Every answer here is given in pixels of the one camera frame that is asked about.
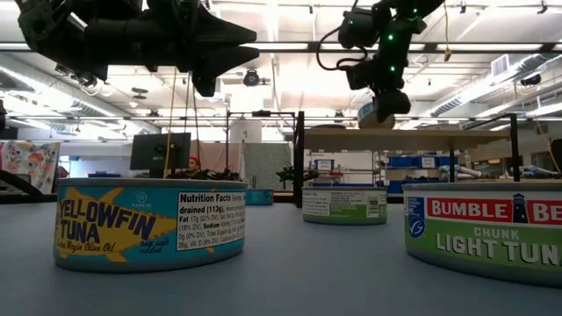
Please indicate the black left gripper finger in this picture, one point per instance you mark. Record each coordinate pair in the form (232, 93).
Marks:
(211, 70)
(219, 30)

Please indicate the teal yellowfin tuna can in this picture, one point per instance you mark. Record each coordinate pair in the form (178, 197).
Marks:
(366, 116)
(131, 228)
(260, 197)

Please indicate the black bench robot arm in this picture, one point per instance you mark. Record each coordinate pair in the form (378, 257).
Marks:
(290, 173)
(211, 174)

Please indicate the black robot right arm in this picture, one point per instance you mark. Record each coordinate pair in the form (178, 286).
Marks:
(395, 48)

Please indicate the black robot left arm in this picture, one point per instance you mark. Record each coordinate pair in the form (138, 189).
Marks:
(44, 26)

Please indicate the grey background robot arm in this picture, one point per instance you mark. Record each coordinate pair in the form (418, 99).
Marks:
(538, 170)
(461, 172)

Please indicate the wooden shelf board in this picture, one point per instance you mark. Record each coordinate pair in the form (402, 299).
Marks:
(417, 140)

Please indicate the white round column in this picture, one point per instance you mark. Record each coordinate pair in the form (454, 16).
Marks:
(246, 131)

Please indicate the person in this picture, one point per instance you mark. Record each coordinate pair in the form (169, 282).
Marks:
(194, 166)

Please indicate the black computer monitor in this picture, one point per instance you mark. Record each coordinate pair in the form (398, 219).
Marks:
(149, 151)

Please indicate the black ceiling fixture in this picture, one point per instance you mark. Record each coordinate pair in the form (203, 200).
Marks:
(531, 80)

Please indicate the colourful floral poster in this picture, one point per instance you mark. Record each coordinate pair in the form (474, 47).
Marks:
(30, 162)

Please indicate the blue table mat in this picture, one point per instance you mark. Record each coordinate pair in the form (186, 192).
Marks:
(307, 272)

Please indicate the round black ceiling camera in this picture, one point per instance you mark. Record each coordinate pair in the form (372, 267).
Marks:
(251, 78)

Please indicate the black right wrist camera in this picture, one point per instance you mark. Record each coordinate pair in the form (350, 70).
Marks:
(358, 76)

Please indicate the black metal frame stand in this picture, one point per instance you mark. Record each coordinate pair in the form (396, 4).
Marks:
(261, 113)

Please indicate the black shelf left post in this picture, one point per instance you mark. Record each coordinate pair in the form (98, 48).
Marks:
(299, 175)

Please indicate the black table frame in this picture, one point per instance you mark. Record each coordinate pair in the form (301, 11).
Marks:
(26, 198)

